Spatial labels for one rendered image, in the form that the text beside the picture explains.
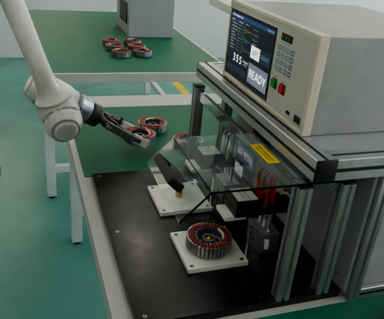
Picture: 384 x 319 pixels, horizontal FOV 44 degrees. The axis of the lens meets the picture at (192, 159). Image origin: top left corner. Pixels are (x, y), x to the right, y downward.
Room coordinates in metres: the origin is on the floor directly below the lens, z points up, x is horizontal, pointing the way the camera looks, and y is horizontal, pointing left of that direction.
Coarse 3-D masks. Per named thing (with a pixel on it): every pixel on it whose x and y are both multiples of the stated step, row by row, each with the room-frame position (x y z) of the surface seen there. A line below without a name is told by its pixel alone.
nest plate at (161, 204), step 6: (150, 186) 1.24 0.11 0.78; (156, 186) 1.24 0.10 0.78; (150, 192) 1.20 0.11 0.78; (156, 192) 1.20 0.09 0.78; (162, 192) 1.21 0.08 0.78; (156, 198) 1.17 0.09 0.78; (162, 198) 1.17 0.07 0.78; (156, 204) 1.14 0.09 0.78; (162, 204) 1.14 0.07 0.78; (168, 204) 1.14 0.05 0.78; (204, 204) 1.16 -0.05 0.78; (162, 210) 1.11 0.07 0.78; (168, 210) 1.11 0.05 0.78; (198, 210) 1.13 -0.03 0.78; (204, 210) 1.14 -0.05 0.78; (210, 210) 1.15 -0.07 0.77
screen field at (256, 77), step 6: (252, 66) 1.16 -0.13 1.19; (252, 72) 1.15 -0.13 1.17; (258, 72) 1.12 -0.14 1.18; (264, 72) 1.09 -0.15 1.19; (246, 78) 1.18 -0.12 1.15; (252, 78) 1.15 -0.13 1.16; (258, 78) 1.12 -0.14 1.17; (264, 78) 1.09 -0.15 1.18; (252, 84) 1.14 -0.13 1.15; (258, 84) 1.12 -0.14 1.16; (264, 84) 1.09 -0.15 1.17; (264, 90) 1.08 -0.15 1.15
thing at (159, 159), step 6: (156, 156) 0.87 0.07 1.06; (162, 156) 0.87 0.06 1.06; (156, 162) 0.86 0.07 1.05; (162, 162) 0.84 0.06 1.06; (168, 162) 0.87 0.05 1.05; (162, 168) 0.82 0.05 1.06; (168, 168) 0.81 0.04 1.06; (162, 174) 0.81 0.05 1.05; (168, 174) 0.80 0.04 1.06; (168, 180) 0.78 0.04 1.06; (174, 180) 0.78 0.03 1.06; (174, 186) 0.78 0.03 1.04; (180, 186) 0.78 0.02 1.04
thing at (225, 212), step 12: (240, 192) 1.00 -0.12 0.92; (252, 192) 1.01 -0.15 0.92; (276, 192) 1.06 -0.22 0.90; (228, 204) 0.99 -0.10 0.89; (240, 204) 0.96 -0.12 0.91; (252, 204) 0.97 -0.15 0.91; (276, 204) 1.00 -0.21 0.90; (288, 204) 1.01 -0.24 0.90; (228, 216) 0.95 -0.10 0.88; (240, 216) 0.95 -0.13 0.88; (264, 216) 1.01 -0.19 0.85
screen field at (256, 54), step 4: (252, 48) 1.17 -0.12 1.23; (256, 48) 1.15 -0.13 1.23; (252, 52) 1.17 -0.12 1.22; (256, 52) 1.15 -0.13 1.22; (260, 52) 1.13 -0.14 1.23; (252, 56) 1.16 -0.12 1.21; (256, 56) 1.14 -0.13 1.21; (260, 56) 1.12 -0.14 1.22; (264, 56) 1.11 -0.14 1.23; (268, 56) 1.09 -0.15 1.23; (256, 60) 1.14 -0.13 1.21; (260, 60) 1.12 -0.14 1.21; (264, 60) 1.10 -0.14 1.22; (268, 60) 1.09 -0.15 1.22; (264, 64) 1.10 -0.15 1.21; (268, 64) 1.08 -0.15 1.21
